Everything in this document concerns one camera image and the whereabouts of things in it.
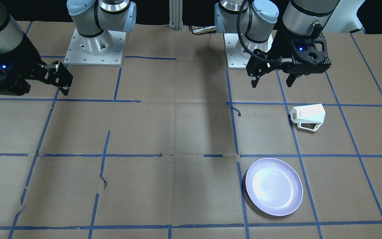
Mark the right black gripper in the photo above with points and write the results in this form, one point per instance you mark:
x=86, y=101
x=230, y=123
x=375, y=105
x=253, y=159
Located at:
x=26, y=55

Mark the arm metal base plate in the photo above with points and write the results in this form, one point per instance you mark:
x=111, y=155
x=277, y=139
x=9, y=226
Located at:
x=237, y=57
x=106, y=49

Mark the lavender plate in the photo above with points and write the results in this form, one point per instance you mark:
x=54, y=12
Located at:
x=274, y=187

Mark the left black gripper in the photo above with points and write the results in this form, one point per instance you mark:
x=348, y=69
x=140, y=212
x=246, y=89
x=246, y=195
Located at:
x=283, y=43

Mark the white faceted cup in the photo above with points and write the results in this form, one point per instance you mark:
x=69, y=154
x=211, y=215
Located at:
x=308, y=117

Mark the silver cable connector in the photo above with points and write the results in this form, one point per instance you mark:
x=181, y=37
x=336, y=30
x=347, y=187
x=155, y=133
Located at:
x=202, y=30

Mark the aluminium frame post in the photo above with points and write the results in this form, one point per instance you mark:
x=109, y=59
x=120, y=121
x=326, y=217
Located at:
x=175, y=14

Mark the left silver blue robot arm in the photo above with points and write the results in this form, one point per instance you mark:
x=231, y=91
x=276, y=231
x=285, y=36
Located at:
x=258, y=19

